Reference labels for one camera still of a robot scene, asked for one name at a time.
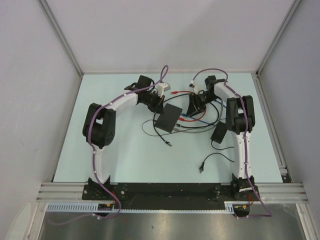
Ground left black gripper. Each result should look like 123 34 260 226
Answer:
141 91 164 115

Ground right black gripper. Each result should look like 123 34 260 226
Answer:
185 92 219 117

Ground blue ethernet cable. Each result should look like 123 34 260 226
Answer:
180 98 225 126

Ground black network switch box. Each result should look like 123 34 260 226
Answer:
155 103 183 133

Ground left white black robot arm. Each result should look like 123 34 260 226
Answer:
82 75 171 200

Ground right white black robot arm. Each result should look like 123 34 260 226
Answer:
186 75 256 201

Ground black power adapter brick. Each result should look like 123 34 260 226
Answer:
210 121 228 144

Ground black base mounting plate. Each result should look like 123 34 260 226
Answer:
82 180 258 210

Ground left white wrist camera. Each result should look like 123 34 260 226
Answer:
155 82 171 97

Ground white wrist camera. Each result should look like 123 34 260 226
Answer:
189 80 201 95
155 82 171 97

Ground red ethernet cable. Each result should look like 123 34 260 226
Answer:
170 90 208 122

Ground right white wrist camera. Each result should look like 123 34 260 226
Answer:
189 80 201 95

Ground grey ethernet cable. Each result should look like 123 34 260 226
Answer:
172 104 227 135

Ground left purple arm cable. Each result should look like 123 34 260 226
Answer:
46 64 169 225

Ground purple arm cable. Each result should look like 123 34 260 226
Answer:
46 64 169 225
191 67 273 219

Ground thin black switch cable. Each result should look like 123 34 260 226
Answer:
141 112 174 147

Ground black power adapter cord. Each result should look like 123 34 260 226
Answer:
198 139 249 174

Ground right aluminium side rail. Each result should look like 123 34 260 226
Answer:
251 72 292 183

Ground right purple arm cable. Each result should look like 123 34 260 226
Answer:
191 67 273 219

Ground grey slotted cable duct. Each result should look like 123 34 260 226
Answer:
46 202 234 214

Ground aluminium front frame rail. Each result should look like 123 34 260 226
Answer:
36 182 309 204

